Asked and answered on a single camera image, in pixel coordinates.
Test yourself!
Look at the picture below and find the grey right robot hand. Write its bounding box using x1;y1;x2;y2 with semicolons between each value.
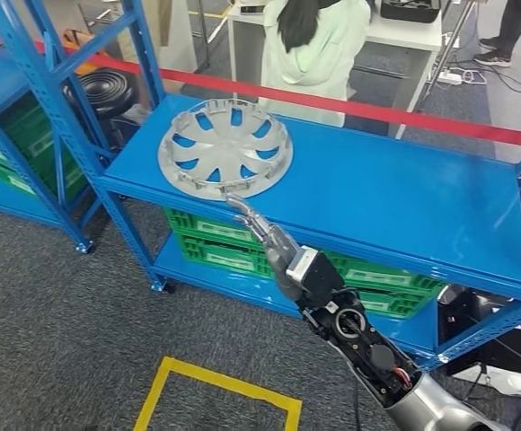
225;192;310;303

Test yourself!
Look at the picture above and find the silver plastic wheel hubcap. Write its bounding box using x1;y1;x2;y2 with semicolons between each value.
157;98;294;202

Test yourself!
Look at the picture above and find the yellow floor tape square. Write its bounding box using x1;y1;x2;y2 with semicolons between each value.
133;356;304;431

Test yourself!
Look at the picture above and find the red barrier belt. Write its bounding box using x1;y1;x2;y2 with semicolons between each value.
0;28;521;149

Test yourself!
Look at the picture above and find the person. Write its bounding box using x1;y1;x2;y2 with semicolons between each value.
473;0;521;68
258;0;372;128

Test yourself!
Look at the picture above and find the grey metal table leg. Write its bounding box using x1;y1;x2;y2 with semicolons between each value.
422;0;477;105
195;0;211;74

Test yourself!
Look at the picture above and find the white desk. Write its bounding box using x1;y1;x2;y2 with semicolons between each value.
116;0;199;75
227;0;444;141

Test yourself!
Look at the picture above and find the black glossy box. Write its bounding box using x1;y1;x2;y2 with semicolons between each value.
437;284;521;382

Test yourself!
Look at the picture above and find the white power strip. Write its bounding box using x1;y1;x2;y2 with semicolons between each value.
437;69;463;86

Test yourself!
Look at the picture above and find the black round stool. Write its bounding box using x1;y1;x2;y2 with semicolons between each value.
62;66;139;150

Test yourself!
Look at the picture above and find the black moulded tray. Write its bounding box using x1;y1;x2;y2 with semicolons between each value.
379;0;442;25

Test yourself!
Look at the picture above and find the orange brown seat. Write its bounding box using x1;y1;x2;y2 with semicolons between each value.
61;28;97;75

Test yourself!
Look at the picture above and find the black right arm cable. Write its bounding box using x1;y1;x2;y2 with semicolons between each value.
352;375;364;431

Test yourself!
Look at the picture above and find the white coiled cable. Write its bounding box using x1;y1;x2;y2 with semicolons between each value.
460;66;488;85

